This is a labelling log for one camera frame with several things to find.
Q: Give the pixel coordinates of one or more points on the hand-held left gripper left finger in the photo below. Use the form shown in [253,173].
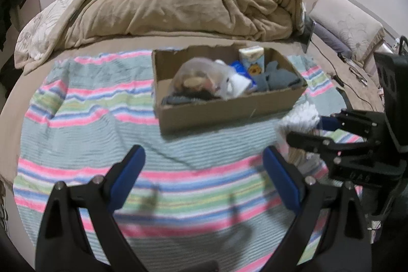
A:
[127,176]

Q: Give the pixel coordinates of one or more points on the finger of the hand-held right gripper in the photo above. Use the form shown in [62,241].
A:
[330,123]
[306,141]

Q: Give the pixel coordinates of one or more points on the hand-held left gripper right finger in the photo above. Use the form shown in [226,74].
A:
[283,179]

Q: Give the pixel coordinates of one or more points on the grey sock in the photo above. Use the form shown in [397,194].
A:
[271,66]
[280,80]

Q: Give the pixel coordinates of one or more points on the cardboard box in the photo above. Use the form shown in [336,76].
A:
[223,114]

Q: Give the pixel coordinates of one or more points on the small blue box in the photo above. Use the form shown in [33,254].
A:
[240,68]

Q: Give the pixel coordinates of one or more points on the grey dotted glove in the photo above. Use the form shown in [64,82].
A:
[188,99]

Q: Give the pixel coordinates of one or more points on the clear plastic snack bag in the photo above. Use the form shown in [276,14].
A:
[197,77]

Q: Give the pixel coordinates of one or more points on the eyeglasses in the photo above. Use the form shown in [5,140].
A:
[358,76]

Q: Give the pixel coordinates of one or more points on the striped blanket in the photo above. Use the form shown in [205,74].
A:
[95,131]

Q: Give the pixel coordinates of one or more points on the blue-grey pillow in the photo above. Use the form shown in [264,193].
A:
[331,39]

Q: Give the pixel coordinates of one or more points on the beige floral pillow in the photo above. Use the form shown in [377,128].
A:
[347,23]

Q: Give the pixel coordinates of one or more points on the dark tablet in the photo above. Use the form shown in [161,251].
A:
[308,34]

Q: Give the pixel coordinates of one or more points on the white floral quilt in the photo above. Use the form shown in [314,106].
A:
[38,26]

